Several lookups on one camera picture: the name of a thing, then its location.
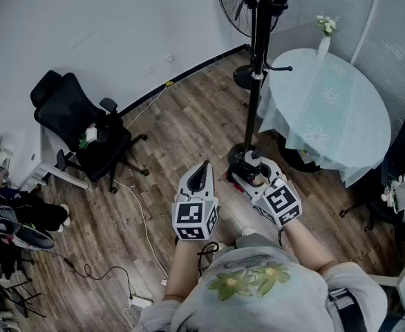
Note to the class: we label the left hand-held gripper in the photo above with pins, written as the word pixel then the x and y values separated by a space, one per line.
pixel 192 216

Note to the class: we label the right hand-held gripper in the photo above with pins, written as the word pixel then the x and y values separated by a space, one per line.
pixel 280 202

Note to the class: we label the person's right forearm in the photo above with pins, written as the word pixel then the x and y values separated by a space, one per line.
pixel 306 247

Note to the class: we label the person's left forearm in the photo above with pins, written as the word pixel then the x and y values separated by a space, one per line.
pixel 183 268

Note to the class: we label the red fabric piece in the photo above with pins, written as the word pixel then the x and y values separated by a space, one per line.
pixel 237 187

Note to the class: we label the person's white shoe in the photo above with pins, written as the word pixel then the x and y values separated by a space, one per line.
pixel 246 231

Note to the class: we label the round table with blue cloth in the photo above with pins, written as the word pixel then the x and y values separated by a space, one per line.
pixel 327 116

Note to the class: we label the small white box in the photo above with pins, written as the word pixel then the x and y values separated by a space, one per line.
pixel 91 133

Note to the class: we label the person's grey floral shirt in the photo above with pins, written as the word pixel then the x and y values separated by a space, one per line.
pixel 264 299

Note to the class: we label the white power strip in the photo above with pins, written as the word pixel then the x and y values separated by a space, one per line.
pixel 141 301

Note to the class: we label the black office chair with headrest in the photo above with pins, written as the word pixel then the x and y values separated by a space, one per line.
pixel 71 116

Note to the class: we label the white desk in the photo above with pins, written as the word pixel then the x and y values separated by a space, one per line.
pixel 50 157

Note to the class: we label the white vase with flowers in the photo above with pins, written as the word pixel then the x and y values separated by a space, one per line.
pixel 325 29

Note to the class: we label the black oval seat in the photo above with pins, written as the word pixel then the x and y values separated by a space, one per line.
pixel 35 237

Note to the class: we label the black folding stand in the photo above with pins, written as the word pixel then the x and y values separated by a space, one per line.
pixel 19 289

